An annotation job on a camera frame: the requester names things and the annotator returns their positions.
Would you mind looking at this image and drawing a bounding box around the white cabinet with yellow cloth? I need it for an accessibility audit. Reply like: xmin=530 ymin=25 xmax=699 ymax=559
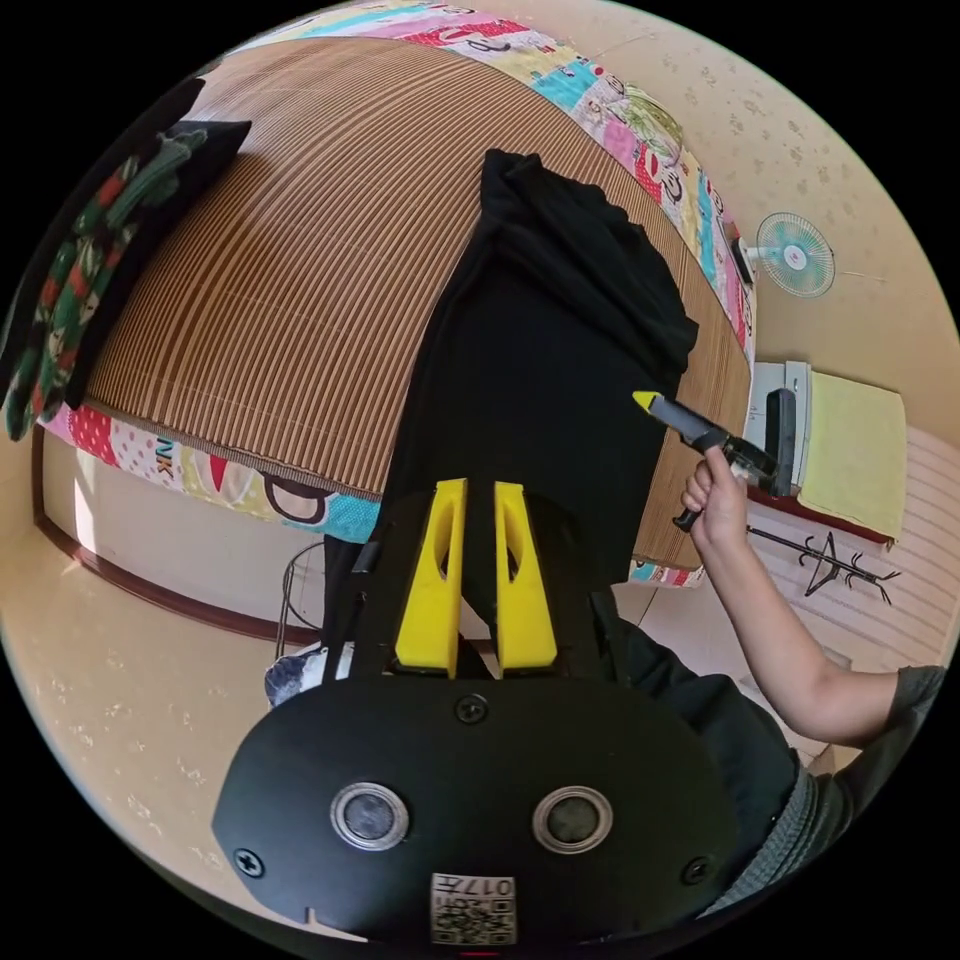
xmin=747 ymin=359 xmax=910 ymax=553

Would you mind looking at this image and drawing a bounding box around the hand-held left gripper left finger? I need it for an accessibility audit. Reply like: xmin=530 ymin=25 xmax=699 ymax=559
xmin=395 ymin=479 xmax=469 ymax=671

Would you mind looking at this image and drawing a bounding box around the person's body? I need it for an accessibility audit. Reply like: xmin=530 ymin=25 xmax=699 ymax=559
xmin=592 ymin=588 xmax=948 ymax=920

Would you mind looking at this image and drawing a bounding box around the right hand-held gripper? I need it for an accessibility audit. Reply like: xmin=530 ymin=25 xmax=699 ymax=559
xmin=632 ymin=389 xmax=779 ymax=483

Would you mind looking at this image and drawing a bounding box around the pile of clothes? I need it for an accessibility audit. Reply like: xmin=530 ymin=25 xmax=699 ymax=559
xmin=0 ymin=74 xmax=253 ymax=444

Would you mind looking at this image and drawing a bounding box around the person's right forearm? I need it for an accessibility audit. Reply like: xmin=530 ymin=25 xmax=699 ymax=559
xmin=693 ymin=524 xmax=903 ymax=749

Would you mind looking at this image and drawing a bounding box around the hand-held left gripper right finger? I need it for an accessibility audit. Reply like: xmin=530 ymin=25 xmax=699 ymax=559
xmin=493 ymin=482 xmax=559 ymax=672

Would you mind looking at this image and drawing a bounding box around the bed with woven mat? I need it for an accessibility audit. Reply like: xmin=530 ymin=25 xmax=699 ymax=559
xmin=29 ymin=0 xmax=759 ymax=650

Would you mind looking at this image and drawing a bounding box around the black long sleeve shirt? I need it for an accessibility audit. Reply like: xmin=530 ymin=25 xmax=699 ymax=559
xmin=322 ymin=148 xmax=700 ymax=676

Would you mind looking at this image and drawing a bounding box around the black coat rack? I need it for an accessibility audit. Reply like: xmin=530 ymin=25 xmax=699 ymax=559
xmin=747 ymin=524 xmax=903 ymax=606

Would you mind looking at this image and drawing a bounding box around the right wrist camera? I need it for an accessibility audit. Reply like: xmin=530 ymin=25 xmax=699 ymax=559
xmin=764 ymin=388 xmax=799 ymax=499

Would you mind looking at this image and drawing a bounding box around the person's right hand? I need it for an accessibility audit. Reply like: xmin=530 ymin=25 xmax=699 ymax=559
xmin=680 ymin=448 xmax=752 ymax=554

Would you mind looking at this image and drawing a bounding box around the white wall fan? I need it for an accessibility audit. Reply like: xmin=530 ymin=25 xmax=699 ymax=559
xmin=738 ymin=212 xmax=837 ymax=300

